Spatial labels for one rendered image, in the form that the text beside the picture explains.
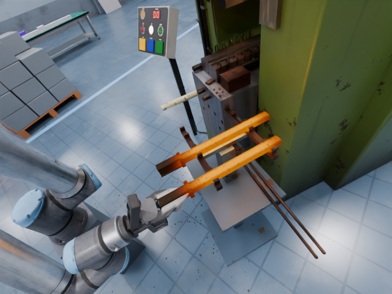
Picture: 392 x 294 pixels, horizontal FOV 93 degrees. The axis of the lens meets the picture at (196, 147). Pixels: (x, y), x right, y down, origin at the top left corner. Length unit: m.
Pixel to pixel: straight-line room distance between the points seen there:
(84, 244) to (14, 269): 0.15
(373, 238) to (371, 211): 0.18
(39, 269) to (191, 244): 1.02
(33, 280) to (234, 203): 0.66
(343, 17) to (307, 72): 0.15
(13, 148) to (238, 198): 0.76
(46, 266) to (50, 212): 0.37
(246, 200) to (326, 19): 0.64
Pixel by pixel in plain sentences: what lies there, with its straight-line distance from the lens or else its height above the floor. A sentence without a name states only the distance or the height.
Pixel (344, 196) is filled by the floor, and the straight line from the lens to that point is 1.75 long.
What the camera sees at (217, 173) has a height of 0.96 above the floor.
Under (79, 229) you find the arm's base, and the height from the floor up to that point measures 0.63.
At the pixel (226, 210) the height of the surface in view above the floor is 0.69.
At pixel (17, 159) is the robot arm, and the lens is 0.72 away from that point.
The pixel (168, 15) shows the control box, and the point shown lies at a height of 1.16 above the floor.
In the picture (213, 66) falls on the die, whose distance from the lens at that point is 1.04.
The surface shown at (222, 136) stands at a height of 0.96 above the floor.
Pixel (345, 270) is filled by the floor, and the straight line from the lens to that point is 1.57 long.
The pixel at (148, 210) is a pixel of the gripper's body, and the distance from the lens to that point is 0.59.
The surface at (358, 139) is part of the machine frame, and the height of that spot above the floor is 0.53.
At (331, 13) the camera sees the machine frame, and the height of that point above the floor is 1.24.
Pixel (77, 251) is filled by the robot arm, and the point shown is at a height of 0.97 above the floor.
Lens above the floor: 1.45
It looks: 48 degrees down
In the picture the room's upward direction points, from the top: 19 degrees counter-clockwise
